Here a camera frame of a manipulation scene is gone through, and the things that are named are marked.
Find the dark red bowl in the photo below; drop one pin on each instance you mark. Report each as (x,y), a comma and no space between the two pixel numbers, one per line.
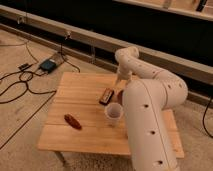
(120,96)

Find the red-brown oblong object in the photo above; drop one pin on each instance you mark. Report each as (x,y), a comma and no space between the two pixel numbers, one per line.
(72,122)

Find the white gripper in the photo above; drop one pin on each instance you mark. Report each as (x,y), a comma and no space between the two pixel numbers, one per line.
(122,75)

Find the long wooden beam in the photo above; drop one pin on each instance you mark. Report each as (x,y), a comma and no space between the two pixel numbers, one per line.
(188,68)

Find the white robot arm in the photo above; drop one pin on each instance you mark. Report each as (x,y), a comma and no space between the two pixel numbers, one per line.
(149,90)

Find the wooden table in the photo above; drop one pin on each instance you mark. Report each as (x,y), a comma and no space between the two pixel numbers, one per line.
(78,95)

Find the black rectangular box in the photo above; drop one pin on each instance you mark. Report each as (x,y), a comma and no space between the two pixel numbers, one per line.
(106,96)

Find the small black connector box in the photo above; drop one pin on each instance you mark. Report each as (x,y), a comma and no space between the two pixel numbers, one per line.
(24,66)

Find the blue power adapter box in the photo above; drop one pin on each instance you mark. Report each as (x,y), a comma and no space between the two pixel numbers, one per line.
(47,65)

